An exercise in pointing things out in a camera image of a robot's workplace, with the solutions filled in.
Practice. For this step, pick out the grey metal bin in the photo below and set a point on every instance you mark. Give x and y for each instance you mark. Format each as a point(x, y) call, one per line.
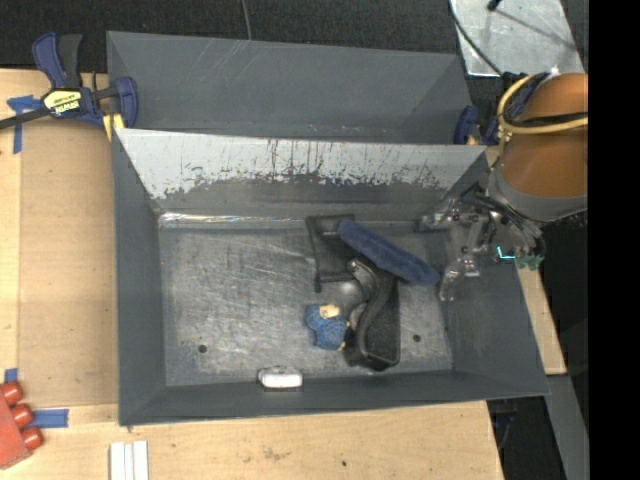
point(240, 288)

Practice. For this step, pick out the small white oblong case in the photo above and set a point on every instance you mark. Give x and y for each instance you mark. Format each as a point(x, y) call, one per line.
point(280, 379)

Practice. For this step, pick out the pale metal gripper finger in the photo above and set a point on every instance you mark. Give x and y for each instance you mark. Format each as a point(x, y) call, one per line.
point(450, 283)
point(440, 219)

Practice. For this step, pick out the blue toy figure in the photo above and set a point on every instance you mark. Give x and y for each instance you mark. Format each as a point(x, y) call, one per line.
point(325, 328)

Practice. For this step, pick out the dark blue oval cloth pad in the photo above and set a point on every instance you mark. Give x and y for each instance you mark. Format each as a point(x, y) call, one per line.
point(390, 255)

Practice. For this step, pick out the black flat pouch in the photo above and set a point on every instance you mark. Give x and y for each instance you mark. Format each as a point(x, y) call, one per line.
point(327, 248)

